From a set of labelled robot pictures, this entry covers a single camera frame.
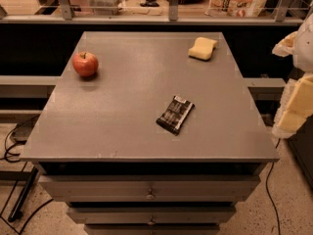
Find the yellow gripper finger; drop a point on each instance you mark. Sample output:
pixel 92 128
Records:
pixel 285 46
pixel 296 106

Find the yellow sponge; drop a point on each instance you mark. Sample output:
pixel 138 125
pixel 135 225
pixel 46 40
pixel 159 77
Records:
pixel 203 48

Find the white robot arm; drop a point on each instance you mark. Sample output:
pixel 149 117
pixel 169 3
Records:
pixel 303 48

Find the red apple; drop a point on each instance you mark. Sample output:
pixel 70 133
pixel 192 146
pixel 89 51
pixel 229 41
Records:
pixel 85 64

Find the colourful printed bag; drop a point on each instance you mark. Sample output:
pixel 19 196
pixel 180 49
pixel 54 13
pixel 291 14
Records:
pixel 235 8

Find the black snack wrapper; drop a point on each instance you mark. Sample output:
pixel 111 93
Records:
pixel 175 115

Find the clear plastic box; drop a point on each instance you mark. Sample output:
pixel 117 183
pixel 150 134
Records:
pixel 104 0

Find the grey drawer cabinet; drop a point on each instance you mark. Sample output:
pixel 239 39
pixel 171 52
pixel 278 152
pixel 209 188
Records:
pixel 106 125

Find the top drawer with knob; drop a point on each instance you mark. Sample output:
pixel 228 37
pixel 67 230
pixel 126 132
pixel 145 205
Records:
pixel 217 188

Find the drawer with knob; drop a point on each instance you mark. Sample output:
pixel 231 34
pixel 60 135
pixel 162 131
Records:
pixel 217 188
pixel 151 215

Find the black metal stand leg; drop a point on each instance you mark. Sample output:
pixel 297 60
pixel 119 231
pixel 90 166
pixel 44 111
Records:
pixel 28 178

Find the metal railing frame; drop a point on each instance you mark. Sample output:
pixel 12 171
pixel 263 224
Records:
pixel 276 12

